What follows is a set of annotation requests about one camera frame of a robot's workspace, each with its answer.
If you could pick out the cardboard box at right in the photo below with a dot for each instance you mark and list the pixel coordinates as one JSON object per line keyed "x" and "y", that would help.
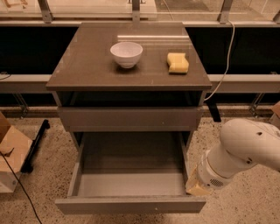
{"x": 275, "y": 119}

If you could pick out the black bracket leg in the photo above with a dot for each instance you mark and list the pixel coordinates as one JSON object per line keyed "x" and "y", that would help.
{"x": 213, "y": 109}

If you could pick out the grey drawer cabinet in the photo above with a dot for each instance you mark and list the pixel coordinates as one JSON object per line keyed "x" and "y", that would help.
{"x": 88, "y": 77}

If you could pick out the black bar stand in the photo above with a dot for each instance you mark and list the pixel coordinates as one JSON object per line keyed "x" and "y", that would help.
{"x": 27, "y": 164}

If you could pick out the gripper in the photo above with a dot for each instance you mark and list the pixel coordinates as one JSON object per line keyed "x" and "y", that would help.
{"x": 209, "y": 177}

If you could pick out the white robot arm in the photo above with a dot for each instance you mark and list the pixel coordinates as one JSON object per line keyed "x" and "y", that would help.
{"x": 243, "y": 144}

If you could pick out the cardboard box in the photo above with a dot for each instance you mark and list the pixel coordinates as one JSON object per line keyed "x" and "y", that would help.
{"x": 275, "y": 119}
{"x": 14, "y": 146}

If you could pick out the grey drawer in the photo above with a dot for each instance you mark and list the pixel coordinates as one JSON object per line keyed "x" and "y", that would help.
{"x": 130, "y": 173}
{"x": 129, "y": 119}

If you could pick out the white ceramic bowl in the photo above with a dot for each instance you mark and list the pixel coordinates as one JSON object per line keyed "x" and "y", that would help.
{"x": 126, "y": 54}

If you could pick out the yellow sponge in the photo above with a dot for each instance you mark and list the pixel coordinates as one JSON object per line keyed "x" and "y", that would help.
{"x": 177, "y": 63}

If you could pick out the grey upper drawer front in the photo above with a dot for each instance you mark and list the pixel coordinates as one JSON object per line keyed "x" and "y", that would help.
{"x": 129, "y": 119}

